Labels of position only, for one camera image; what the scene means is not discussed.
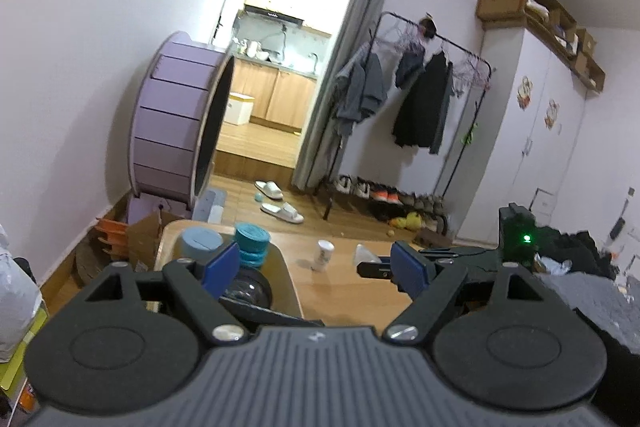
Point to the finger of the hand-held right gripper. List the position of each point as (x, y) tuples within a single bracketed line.
[(375, 270), (465, 253)]

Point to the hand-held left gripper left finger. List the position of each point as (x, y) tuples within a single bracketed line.
[(222, 268)]

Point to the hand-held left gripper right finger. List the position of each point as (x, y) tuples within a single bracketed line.
[(407, 267)]

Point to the light blue capped bottle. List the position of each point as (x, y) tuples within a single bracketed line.
[(200, 244)]

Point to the black gyro ball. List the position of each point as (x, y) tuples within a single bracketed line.
[(250, 289)]

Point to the teal bottle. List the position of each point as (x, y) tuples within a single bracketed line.
[(252, 244)]

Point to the small white bottle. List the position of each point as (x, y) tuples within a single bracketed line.
[(324, 255)]

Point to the cream plastic storage bin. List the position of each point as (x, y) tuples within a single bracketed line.
[(285, 277)]

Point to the brown cardboard scratcher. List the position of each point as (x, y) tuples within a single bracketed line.
[(435, 237)]

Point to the yellow plush toy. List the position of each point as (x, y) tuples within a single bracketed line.
[(407, 222)]

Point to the row of shoes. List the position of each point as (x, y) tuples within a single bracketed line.
[(390, 197)]

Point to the white wardrobe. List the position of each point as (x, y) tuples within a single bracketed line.
[(515, 157)]

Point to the brown cardboard box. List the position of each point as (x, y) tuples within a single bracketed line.
[(145, 237)]

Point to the black clothes rack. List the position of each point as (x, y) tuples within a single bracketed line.
[(461, 157)]

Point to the grey textured blanket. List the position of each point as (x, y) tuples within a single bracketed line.
[(595, 307)]

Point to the orange plastic piece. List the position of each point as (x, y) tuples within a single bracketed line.
[(111, 234)]

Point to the cartoon sticker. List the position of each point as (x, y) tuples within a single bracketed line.
[(525, 93), (551, 113)]

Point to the round cardboard scratcher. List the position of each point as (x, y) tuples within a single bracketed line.
[(97, 264)]

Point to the black hanging coat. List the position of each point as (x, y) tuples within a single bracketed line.
[(422, 107)]

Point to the white foam box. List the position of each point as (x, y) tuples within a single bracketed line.
[(239, 109)]

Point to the purple cat wheel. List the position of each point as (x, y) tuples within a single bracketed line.
[(170, 117)]

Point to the bunch of pink hangers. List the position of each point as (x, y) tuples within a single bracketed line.
[(470, 74), (405, 34)]

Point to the grey hanging clothes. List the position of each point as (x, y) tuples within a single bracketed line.
[(360, 97)]

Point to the wooden kitchen base cabinet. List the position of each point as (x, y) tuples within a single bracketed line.
[(280, 94)]

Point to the dark hanging shorts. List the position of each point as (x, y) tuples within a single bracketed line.
[(409, 67)]

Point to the silver plastic bag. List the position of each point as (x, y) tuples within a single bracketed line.
[(17, 297)]

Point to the grey curtain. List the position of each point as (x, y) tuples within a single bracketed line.
[(350, 32)]

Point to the range hood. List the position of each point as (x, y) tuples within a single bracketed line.
[(272, 14)]

